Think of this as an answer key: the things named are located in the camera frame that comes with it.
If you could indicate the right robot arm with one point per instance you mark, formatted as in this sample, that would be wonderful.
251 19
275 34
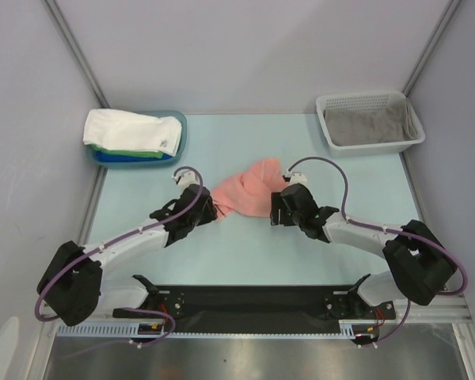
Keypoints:
417 268

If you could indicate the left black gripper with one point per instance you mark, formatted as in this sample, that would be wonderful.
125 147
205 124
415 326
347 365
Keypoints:
210 213

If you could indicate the teal plastic tray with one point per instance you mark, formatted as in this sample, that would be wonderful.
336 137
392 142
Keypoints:
178 154

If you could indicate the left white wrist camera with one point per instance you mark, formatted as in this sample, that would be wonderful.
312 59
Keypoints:
186 178

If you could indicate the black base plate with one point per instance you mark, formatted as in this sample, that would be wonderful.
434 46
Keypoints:
257 305

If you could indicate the white slotted cable duct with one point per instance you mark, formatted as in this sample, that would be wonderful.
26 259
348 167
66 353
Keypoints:
333 330

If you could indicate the pink towel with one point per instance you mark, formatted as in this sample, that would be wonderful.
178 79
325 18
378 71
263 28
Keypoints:
249 193

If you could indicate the green towel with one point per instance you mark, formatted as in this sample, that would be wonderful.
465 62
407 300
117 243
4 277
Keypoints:
126 153

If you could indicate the white rounded object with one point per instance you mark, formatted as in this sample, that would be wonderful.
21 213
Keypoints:
9 336

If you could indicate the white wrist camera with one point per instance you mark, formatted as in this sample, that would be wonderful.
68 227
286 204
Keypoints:
186 178
292 178

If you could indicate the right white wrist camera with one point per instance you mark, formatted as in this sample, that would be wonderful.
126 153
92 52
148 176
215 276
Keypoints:
292 178

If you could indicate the white perforated plastic basket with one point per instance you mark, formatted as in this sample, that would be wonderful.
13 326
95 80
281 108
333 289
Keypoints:
374 101

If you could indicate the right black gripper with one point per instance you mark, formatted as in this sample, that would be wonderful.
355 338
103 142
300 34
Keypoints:
278 211

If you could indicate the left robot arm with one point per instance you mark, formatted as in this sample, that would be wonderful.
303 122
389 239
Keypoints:
76 283

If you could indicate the blue towel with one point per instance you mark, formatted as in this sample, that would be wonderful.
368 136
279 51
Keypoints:
115 159

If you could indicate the grey towel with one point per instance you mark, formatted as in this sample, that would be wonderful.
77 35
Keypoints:
393 124

